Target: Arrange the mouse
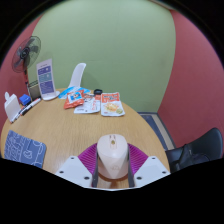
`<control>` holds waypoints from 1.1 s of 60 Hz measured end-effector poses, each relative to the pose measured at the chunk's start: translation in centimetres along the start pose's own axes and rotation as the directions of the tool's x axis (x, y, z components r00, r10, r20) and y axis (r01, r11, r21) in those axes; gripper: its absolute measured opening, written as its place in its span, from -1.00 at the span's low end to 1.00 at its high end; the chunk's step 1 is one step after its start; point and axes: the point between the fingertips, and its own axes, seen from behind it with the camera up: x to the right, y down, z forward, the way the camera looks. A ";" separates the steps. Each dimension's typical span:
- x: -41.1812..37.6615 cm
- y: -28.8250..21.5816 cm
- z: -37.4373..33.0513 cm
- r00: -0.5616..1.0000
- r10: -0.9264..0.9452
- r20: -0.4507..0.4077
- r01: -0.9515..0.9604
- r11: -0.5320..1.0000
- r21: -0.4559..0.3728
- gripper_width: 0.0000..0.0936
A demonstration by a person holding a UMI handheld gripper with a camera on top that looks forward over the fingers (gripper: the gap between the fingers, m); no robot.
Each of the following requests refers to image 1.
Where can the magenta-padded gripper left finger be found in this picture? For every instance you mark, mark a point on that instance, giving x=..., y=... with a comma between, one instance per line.
x=75, y=170

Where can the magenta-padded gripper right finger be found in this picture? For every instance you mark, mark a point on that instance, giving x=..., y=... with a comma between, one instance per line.
x=150, y=170

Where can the pale pink computer mouse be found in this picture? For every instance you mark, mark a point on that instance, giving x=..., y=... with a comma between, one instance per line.
x=112, y=156

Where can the blue patterned mouse pad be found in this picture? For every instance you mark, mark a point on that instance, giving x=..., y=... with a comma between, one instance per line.
x=23, y=148

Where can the white and red snack packet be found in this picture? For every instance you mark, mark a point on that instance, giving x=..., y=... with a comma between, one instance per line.
x=88, y=106

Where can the black office chair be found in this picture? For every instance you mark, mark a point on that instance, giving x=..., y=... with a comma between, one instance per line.
x=210, y=143

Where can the orange-red snack packet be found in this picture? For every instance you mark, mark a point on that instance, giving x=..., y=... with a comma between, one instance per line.
x=74, y=99

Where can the black whiteboard marker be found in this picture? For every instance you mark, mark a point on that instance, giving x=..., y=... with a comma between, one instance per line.
x=30, y=106

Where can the blue snack packet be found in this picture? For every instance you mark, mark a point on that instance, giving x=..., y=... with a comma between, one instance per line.
x=65, y=92

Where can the white whiteboard marker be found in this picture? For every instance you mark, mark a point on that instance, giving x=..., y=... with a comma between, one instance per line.
x=17, y=116

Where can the small black round object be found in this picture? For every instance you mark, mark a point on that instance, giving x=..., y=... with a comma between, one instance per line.
x=97, y=91

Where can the small blue box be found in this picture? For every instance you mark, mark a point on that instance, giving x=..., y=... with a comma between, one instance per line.
x=25, y=99

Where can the white tissue box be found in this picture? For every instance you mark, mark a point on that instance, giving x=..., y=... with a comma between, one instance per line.
x=12, y=107

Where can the white plastic chair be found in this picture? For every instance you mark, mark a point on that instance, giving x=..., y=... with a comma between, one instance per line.
x=77, y=75

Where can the acrylic sign stand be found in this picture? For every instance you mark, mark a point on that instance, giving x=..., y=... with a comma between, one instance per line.
x=46, y=78

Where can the black standing fan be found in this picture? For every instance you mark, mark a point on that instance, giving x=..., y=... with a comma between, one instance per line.
x=26, y=53

